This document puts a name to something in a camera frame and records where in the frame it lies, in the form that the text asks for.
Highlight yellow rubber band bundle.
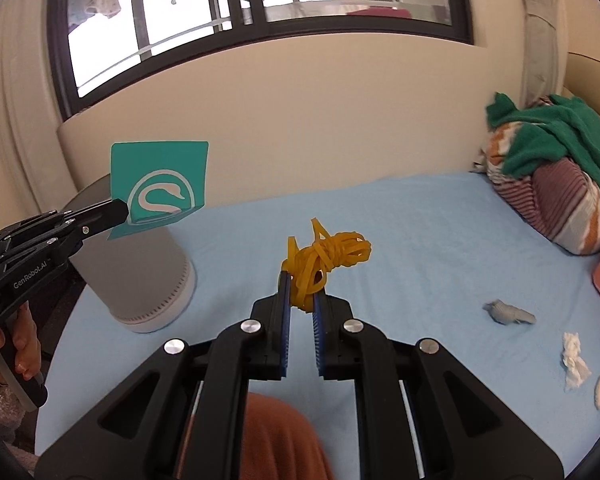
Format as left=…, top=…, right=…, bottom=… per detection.
left=281, top=217, right=372, bottom=313

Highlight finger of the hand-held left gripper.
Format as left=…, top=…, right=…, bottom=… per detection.
left=0, top=199, right=131, bottom=241
left=0, top=225, right=88, bottom=267

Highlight beige padded headboard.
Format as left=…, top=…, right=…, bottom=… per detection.
left=555, top=50, right=600, bottom=141

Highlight person's rust ribbed clothing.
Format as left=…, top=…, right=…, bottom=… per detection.
left=240, top=392, right=336, bottom=480

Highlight white crumpled tissue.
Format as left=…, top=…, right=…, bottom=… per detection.
left=561, top=332, right=592, bottom=391

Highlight grey crumpled wrapper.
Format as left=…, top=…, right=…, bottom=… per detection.
left=482, top=299, right=537, bottom=326

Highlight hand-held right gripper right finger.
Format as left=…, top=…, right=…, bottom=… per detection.
left=311, top=290, right=566, bottom=480

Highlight grey curtain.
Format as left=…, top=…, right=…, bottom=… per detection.
left=522, top=0, right=566, bottom=106

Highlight person's left hand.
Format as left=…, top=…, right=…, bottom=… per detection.
left=0, top=302, right=43, bottom=381

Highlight green knit sweater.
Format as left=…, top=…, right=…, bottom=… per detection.
left=486, top=92, right=600, bottom=203

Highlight light blue bed sheet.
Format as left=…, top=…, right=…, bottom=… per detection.
left=35, top=170, right=600, bottom=480

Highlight teal plastic bag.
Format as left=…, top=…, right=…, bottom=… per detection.
left=106, top=141, right=210, bottom=240

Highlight striped fabric bundle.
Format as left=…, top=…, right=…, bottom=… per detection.
left=472, top=122, right=600, bottom=256

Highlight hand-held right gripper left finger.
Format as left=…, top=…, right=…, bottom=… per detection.
left=34, top=270, right=293, bottom=480

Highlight grey cylindrical appliance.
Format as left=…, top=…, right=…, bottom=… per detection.
left=60, top=172, right=197, bottom=333

